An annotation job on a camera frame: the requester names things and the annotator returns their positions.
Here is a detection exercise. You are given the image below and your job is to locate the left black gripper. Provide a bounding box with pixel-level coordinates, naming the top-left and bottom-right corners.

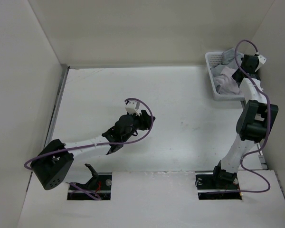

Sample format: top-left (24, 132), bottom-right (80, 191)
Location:
top-left (122, 110), bottom-right (154, 142)

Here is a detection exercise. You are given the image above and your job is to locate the pale pink tank top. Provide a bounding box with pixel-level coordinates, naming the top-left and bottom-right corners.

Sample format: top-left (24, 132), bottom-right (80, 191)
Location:
top-left (214, 66), bottom-right (241, 95)

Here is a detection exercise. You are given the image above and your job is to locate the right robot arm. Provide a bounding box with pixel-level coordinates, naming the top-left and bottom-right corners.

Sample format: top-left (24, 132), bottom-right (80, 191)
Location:
top-left (210, 53), bottom-right (278, 189)

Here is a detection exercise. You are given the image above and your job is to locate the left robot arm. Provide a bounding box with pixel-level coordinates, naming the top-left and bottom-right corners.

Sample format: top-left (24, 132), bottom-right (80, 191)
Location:
top-left (26, 110), bottom-right (156, 190)

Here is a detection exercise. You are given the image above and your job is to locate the grey tank top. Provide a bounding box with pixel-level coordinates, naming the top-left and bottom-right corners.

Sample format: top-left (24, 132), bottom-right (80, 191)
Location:
top-left (211, 48), bottom-right (244, 77)

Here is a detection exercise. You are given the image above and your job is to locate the white plastic laundry basket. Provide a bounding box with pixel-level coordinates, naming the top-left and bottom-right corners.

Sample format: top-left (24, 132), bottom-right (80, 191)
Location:
top-left (205, 51), bottom-right (247, 101)

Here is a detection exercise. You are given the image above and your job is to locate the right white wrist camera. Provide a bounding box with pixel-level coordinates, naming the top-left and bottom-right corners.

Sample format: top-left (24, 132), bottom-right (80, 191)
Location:
top-left (255, 55), bottom-right (267, 72)

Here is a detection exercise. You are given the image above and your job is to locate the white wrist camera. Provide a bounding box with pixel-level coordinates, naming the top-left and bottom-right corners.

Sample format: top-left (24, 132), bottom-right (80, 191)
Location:
top-left (125, 100), bottom-right (140, 115)
top-left (255, 55), bottom-right (267, 72)

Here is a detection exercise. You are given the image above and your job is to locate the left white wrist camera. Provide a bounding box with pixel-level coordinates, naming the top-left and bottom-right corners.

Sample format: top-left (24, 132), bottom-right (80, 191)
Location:
top-left (125, 100), bottom-right (140, 115)

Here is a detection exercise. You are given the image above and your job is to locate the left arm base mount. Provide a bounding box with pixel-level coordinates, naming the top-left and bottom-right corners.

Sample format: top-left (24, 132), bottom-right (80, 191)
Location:
top-left (67, 163), bottom-right (113, 200)

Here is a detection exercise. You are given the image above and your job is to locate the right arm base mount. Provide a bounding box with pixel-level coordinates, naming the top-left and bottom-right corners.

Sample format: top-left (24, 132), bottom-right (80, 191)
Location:
top-left (195, 173), bottom-right (242, 200)

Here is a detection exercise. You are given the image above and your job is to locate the left metal table rail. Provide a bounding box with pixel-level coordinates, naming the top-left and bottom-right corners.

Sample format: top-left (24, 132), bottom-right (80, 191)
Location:
top-left (43, 64), bottom-right (69, 147)

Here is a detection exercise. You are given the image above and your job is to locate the metal table rail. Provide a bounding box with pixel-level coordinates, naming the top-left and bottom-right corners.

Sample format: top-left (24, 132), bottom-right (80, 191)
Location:
top-left (43, 64), bottom-right (69, 147)
top-left (239, 100), bottom-right (268, 171)

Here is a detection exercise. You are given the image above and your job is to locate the right metal table rail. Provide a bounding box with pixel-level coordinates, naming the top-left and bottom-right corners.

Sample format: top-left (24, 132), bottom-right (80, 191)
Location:
top-left (239, 100), bottom-right (268, 171)

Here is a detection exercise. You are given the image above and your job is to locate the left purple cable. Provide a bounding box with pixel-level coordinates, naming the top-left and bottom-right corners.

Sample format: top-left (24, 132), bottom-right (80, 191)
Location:
top-left (24, 97), bottom-right (155, 200)

